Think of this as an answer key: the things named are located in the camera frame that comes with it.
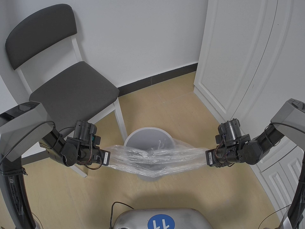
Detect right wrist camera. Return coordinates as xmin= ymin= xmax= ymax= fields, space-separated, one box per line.
xmin=215 ymin=124 xmax=227 ymax=144

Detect white trash bin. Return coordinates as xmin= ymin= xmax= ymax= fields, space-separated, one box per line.
xmin=123 ymin=127 xmax=178 ymax=182

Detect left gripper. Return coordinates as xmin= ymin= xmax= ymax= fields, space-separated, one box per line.
xmin=80 ymin=146 xmax=112 ymax=167

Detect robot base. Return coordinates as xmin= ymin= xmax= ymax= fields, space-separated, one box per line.
xmin=114 ymin=208 xmax=214 ymax=229

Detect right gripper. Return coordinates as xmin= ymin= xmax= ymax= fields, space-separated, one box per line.
xmin=205 ymin=148 xmax=237 ymax=168

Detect white wardrobe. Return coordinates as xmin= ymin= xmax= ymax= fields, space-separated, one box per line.
xmin=193 ymin=0 xmax=305 ymax=215

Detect grey padded white chair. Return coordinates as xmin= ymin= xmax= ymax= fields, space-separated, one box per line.
xmin=4 ymin=4 xmax=128 ymax=178

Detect clear plastic bag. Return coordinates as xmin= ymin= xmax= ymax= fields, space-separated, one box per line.
xmin=99 ymin=137 xmax=208 ymax=179

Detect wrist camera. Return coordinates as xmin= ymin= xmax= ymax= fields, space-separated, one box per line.
xmin=215 ymin=124 xmax=227 ymax=144
xmin=89 ymin=124 xmax=101 ymax=146

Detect black cable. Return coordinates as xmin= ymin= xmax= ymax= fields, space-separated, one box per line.
xmin=110 ymin=201 xmax=135 ymax=229

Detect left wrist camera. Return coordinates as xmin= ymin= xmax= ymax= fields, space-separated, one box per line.
xmin=89 ymin=124 xmax=101 ymax=146

